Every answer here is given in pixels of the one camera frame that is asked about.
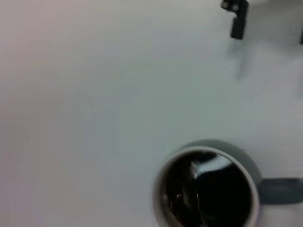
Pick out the dark grey coffee cup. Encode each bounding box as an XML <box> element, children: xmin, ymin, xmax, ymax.
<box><xmin>151</xmin><ymin>139</ymin><xmax>303</xmax><ymax>227</ymax></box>

